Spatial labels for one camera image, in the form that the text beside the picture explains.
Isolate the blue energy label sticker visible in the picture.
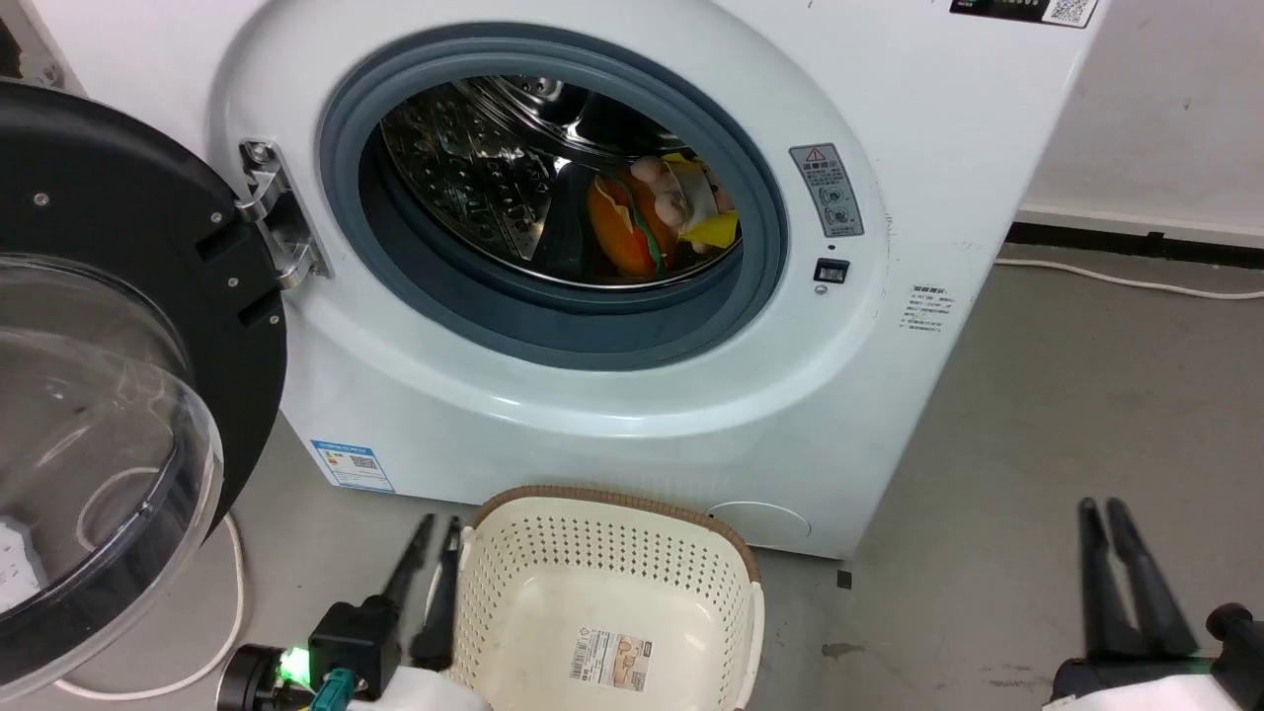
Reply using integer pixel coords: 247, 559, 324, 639
310, 439, 396, 494

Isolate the grey warning sticker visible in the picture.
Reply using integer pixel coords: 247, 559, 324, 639
789, 143, 866, 239

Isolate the round drain filter cover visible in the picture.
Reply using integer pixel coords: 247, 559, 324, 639
707, 502, 813, 542

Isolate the black control panel QR label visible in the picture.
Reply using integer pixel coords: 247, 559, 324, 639
950, 0, 1100, 29

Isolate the white front-load washing machine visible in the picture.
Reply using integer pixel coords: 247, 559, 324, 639
22, 0, 1115, 561

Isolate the chrome door hinge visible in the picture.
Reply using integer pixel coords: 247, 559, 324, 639
235, 139, 333, 290

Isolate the small printed text sticker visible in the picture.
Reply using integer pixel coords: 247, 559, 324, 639
900, 283, 963, 334

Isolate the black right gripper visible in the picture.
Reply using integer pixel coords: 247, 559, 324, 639
1047, 497, 1264, 708

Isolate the paper label with barcode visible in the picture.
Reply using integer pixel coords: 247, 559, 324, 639
569, 628, 656, 693

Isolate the grey rubber door gasket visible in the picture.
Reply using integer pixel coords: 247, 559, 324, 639
317, 23, 790, 372

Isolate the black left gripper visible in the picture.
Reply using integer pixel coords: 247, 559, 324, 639
307, 513, 464, 694

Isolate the black baseboard strip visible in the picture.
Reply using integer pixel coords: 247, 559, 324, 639
1004, 222, 1264, 271

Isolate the white floor cable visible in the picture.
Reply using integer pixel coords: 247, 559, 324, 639
54, 512, 246, 702
993, 258, 1264, 300

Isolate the black round glass washer door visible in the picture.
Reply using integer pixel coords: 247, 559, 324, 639
0, 79, 289, 704

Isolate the stainless steel washer drum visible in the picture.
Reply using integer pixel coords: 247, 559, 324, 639
380, 75, 744, 289

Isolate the orange burger plush toy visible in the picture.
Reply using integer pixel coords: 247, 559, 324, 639
586, 171, 680, 280

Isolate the cream perforated laundry basket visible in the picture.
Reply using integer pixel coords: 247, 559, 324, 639
425, 485, 766, 711

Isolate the yellow and white plush toy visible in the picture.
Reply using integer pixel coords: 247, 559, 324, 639
630, 153, 741, 258

